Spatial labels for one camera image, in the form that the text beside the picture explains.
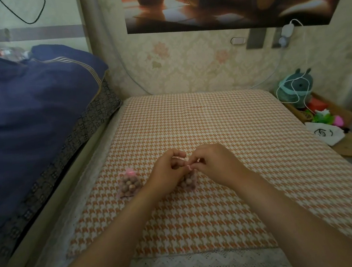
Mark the person's left hand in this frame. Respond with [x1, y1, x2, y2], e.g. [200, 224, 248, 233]
[141, 147, 191, 200]

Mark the person's right hand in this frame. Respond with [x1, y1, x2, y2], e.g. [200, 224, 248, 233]
[185, 140, 253, 192]

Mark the clear bag of brown beads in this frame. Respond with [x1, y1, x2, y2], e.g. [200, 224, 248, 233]
[175, 159, 199, 192]
[117, 167, 144, 200]

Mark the person's right forearm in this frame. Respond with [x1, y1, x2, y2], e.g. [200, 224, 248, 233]
[228, 162, 352, 267]

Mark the person's left forearm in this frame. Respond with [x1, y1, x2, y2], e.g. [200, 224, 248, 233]
[30, 187, 171, 267]

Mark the orange houndstooth tablecloth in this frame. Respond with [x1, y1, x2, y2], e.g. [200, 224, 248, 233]
[52, 75, 352, 267]

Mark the patterned dark bed sheet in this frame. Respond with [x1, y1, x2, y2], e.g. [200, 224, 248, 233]
[0, 77, 138, 267]

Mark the teal plush toy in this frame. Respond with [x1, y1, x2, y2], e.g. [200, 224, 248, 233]
[277, 67, 316, 110]

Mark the white printed bag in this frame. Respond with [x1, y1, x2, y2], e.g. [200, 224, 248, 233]
[305, 118, 346, 149]

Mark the red box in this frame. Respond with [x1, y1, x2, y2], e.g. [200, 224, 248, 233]
[307, 96, 329, 114]

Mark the green and pink toy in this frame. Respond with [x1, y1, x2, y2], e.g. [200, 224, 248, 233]
[310, 107, 345, 130]

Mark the navy blue quilt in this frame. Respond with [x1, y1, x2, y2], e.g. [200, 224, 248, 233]
[0, 36, 124, 246]

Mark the round wooden board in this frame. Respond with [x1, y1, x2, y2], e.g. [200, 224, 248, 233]
[330, 132, 352, 159]

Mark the white charger plug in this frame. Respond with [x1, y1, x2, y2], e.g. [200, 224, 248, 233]
[280, 23, 296, 39]

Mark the white charging cable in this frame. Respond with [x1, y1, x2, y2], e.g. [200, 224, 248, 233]
[269, 17, 317, 117]

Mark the black cable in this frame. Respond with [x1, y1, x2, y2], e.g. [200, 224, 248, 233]
[0, 0, 48, 27]

